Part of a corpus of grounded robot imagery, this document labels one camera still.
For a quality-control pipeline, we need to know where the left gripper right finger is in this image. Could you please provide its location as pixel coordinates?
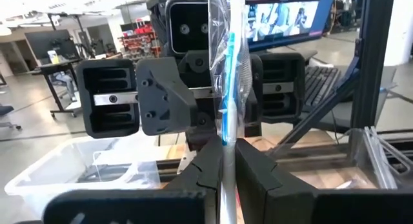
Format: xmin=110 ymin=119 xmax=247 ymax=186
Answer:
xmin=235 ymin=138 xmax=319 ymax=224

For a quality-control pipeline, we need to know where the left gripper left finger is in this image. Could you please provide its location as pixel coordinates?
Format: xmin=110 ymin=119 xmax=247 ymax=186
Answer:
xmin=165 ymin=136 xmax=225 ymax=224

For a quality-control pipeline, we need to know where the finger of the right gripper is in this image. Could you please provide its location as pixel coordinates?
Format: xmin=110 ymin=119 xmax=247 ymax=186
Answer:
xmin=135 ymin=56 xmax=199 ymax=137
xmin=244 ymin=54 xmax=265 ymax=138

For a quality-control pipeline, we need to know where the blue white packaged toothbrush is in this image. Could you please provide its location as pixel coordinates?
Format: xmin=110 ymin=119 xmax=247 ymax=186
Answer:
xmin=208 ymin=0 xmax=254 ymax=224

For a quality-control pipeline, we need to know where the purple white packaged toothbrush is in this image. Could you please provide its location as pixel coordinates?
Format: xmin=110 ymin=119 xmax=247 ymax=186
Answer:
xmin=334 ymin=179 xmax=364 ymax=190

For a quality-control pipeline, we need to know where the silver mounting plate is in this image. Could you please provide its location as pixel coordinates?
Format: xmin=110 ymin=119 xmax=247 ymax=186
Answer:
xmin=176 ymin=148 xmax=198 ymax=176

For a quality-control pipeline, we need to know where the red parts shelf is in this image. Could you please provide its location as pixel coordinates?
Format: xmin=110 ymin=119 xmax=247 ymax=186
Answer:
xmin=119 ymin=21 xmax=161 ymax=59

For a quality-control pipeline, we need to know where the black rolling desk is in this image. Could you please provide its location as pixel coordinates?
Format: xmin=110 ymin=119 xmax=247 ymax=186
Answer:
xmin=37 ymin=57 xmax=83 ymax=119

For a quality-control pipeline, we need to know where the black monitor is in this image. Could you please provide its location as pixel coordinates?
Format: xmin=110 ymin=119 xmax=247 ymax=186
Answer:
xmin=24 ymin=29 xmax=80 ymax=62

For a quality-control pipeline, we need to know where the black keyboard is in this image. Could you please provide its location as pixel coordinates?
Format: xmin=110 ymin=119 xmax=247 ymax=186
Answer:
xmin=303 ymin=65 xmax=343 ymax=108

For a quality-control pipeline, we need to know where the computer monitor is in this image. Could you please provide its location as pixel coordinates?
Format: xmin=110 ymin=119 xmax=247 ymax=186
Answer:
xmin=245 ymin=0 xmax=338 ymax=52

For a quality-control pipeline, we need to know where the blue office chair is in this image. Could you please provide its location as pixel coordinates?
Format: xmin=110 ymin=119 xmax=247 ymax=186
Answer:
xmin=0 ymin=103 xmax=23 ymax=131

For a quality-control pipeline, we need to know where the tall clear plastic bin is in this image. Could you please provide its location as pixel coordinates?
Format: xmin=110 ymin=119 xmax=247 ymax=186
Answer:
xmin=5 ymin=133 xmax=194 ymax=218

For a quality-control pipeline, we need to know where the shallow clear plastic tray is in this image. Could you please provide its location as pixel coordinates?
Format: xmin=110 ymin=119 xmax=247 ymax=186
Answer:
xmin=269 ymin=125 xmax=413 ymax=191

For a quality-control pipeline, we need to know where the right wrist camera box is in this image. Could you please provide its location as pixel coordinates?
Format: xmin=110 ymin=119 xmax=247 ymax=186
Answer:
xmin=146 ymin=0 xmax=210 ymax=57

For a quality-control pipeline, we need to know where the black frame post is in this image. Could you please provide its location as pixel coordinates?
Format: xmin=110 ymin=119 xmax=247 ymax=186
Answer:
xmin=274 ymin=0 xmax=396 ymax=154

